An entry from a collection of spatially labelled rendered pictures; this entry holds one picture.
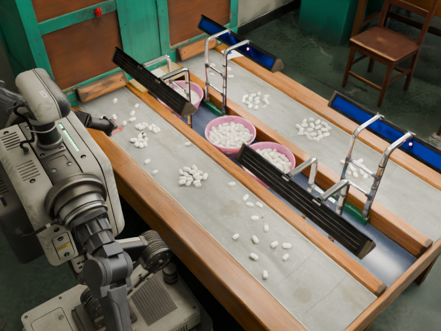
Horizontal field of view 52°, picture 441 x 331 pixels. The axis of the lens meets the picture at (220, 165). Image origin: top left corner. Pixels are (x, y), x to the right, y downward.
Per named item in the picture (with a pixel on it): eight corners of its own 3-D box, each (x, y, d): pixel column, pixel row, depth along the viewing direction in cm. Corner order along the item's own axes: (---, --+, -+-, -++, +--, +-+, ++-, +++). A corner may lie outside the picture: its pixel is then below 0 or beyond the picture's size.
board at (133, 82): (142, 93, 263) (142, 92, 262) (128, 82, 271) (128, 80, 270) (188, 73, 278) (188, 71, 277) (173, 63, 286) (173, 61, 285)
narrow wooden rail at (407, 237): (419, 263, 194) (426, 247, 186) (170, 79, 293) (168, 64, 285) (426, 256, 197) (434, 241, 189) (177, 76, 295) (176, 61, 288)
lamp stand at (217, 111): (224, 122, 259) (226, 52, 228) (203, 106, 270) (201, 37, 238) (249, 109, 267) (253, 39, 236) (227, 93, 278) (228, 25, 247)
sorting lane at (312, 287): (325, 350, 160) (325, 347, 159) (79, 109, 259) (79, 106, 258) (376, 300, 174) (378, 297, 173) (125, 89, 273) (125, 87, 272)
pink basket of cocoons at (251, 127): (241, 168, 232) (241, 155, 225) (195, 151, 241) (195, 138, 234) (262, 138, 249) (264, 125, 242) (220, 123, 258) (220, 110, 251)
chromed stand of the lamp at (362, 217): (364, 226, 206) (390, 153, 175) (330, 200, 217) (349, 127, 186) (389, 205, 215) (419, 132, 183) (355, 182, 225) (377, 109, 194)
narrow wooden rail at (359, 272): (372, 308, 179) (378, 293, 171) (126, 98, 278) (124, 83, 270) (380, 300, 182) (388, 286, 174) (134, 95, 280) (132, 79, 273)
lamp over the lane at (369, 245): (360, 261, 149) (365, 247, 144) (235, 160, 183) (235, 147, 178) (375, 247, 153) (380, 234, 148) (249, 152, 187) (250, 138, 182)
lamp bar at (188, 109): (183, 119, 202) (182, 106, 197) (111, 61, 236) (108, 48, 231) (197, 111, 206) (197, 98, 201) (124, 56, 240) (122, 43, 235)
